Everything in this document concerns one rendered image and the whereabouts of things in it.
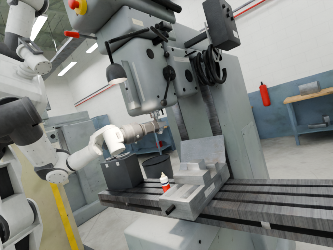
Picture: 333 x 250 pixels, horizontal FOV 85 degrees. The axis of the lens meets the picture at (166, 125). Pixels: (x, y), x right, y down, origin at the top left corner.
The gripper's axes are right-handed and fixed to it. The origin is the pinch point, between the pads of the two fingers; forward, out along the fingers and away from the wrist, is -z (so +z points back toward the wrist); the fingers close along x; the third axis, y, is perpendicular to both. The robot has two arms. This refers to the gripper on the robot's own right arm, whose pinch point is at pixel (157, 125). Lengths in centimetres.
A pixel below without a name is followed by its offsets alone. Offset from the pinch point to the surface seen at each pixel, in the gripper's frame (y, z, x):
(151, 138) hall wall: 68, -264, 533
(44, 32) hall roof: -493, -59, 828
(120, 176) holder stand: 25.5, 15.4, 35.9
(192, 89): -12.9, -24.2, -4.5
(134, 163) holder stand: 20.3, 5.6, 32.7
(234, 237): 68, -20, -11
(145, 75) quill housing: -21.8, 5.3, -11.1
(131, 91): -17.5, 11.4, -5.8
